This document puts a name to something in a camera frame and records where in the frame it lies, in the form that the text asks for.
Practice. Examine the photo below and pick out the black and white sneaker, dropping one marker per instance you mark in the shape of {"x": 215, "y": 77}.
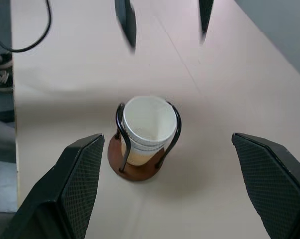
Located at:
{"x": 4, "y": 81}

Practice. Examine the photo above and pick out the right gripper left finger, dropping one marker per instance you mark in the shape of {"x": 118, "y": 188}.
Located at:
{"x": 65, "y": 194}

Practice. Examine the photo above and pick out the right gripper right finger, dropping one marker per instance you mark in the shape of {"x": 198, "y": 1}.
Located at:
{"x": 277, "y": 189}

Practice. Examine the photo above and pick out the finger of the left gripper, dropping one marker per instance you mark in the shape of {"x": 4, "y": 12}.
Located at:
{"x": 206, "y": 17}
{"x": 127, "y": 22}

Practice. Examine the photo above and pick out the white and tan paper cup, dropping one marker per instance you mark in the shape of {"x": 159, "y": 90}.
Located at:
{"x": 137, "y": 158}
{"x": 146, "y": 147}
{"x": 150, "y": 119}

